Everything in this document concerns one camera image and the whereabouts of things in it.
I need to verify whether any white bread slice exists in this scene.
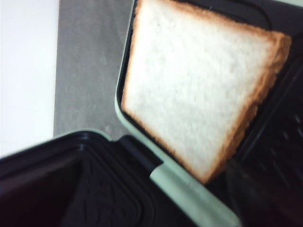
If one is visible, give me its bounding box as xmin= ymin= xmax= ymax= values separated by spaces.
xmin=121 ymin=0 xmax=292 ymax=183

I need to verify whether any breakfast maker hinged lid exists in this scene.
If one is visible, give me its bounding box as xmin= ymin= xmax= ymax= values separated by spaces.
xmin=0 ymin=131 xmax=192 ymax=227

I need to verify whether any mint green breakfast maker base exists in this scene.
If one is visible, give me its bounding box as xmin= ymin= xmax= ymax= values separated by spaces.
xmin=115 ymin=1 xmax=303 ymax=227

